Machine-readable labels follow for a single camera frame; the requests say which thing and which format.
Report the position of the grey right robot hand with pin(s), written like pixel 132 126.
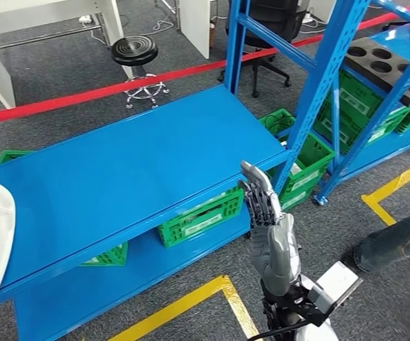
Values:
pixel 275 249

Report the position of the yellow floor tape by shelf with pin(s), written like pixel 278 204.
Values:
pixel 190 306

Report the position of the blue metal shelf rack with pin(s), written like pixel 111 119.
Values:
pixel 137 160
pixel 386 141

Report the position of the person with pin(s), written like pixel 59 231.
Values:
pixel 393 242

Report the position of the black office chair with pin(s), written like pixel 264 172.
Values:
pixel 272 19

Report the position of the black foam tray with holes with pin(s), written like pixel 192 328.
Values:
pixel 378 61

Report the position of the long red barrier belt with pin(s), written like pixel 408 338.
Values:
pixel 119 87

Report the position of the black round stool chrome base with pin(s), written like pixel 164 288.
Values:
pixel 135 49

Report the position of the white power strip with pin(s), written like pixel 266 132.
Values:
pixel 84 19

